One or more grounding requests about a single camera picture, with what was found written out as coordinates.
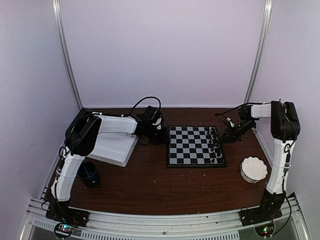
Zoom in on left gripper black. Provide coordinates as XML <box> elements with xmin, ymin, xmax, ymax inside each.
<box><xmin>145</xmin><ymin>125</ymin><xmax>172</xmax><ymax>146</ymax></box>

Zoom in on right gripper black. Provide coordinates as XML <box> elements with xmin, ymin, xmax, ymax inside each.
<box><xmin>220</xmin><ymin>119</ymin><xmax>255</xmax><ymax>144</ymax></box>

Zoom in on white plastic compartment tray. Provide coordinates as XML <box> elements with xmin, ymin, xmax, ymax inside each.
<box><xmin>87</xmin><ymin>132</ymin><xmax>139</xmax><ymax>167</ymax></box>

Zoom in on black white chess board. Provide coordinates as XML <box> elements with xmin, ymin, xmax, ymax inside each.
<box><xmin>167</xmin><ymin>125</ymin><xmax>227</xmax><ymax>168</ymax></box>

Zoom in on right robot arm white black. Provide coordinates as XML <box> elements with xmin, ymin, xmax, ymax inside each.
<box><xmin>220</xmin><ymin>100</ymin><xmax>301</xmax><ymax>221</ymax></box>

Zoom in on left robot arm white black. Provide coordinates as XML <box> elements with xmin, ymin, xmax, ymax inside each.
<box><xmin>50</xmin><ymin>109</ymin><xmax>166</xmax><ymax>222</ymax></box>

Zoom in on white scalloped bowl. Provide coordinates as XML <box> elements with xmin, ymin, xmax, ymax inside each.
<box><xmin>240</xmin><ymin>156</ymin><xmax>268</xmax><ymax>184</ymax></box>

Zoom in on dark blue mug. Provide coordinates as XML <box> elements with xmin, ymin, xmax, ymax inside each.
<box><xmin>77</xmin><ymin>161</ymin><xmax>101</xmax><ymax>188</ymax></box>

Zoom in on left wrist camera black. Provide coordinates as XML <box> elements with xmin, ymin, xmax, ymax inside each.
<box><xmin>143</xmin><ymin>105</ymin><xmax>161</xmax><ymax>124</ymax></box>

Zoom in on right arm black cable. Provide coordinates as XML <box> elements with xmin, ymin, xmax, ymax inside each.
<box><xmin>215</xmin><ymin>101</ymin><xmax>266</xmax><ymax>126</ymax></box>

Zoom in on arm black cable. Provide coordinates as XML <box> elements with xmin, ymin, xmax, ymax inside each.
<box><xmin>129</xmin><ymin>96</ymin><xmax>163</xmax><ymax>118</ymax></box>
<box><xmin>215</xmin><ymin>101</ymin><xmax>266</xmax><ymax>126</ymax></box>

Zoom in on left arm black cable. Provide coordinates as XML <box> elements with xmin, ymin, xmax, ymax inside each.
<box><xmin>129</xmin><ymin>96</ymin><xmax>163</xmax><ymax>118</ymax></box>

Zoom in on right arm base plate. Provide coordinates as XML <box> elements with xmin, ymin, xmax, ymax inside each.
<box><xmin>239</xmin><ymin>207</ymin><xmax>283</xmax><ymax>227</ymax></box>

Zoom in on aluminium front rail frame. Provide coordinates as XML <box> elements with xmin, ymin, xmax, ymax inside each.
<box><xmin>18</xmin><ymin>195</ymin><xmax>312</xmax><ymax>240</ymax></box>

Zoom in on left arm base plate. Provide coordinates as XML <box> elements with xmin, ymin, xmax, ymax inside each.
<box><xmin>45</xmin><ymin>203</ymin><xmax>90</xmax><ymax>227</ymax></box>

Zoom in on right aluminium corner post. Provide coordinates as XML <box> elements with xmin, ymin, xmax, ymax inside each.
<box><xmin>243</xmin><ymin>0</ymin><xmax>273</xmax><ymax>104</ymax></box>

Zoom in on aluminium corner post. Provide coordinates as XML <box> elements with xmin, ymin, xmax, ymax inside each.
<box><xmin>52</xmin><ymin>0</ymin><xmax>83</xmax><ymax>110</ymax></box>
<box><xmin>243</xmin><ymin>0</ymin><xmax>273</xmax><ymax>104</ymax></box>

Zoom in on left aluminium corner post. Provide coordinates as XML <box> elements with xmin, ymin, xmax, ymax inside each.
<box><xmin>52</xmin><ymin>0</ymin><xmax>83</xmax><ymax>110</ymax></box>

